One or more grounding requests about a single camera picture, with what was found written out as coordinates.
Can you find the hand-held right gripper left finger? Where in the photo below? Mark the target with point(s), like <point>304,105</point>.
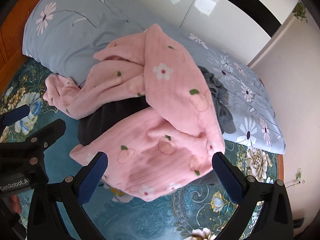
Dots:
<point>92,178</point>

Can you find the dark charcoal garment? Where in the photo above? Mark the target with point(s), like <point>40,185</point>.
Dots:
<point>112,120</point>

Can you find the white glossy wardrobe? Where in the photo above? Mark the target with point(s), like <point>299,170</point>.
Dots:
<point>200,17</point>

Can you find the white wall socket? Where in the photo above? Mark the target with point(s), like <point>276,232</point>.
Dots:
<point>299,176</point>

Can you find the person's left hand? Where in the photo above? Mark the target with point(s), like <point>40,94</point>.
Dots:
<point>15,203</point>

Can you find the teal floral blanket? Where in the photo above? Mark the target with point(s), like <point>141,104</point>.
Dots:
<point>150,217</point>

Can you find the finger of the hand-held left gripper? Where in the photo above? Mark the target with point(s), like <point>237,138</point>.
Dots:
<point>17,114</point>
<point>50,132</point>

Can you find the grey pillow with flower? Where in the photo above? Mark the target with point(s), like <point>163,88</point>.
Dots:
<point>75,35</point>

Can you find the green leaf wall decal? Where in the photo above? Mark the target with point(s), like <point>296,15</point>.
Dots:
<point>300,11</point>

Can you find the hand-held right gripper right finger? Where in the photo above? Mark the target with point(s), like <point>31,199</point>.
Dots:
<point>228,177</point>

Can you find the pink fleece floral pajama pants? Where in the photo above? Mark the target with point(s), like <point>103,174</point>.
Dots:
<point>175,92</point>

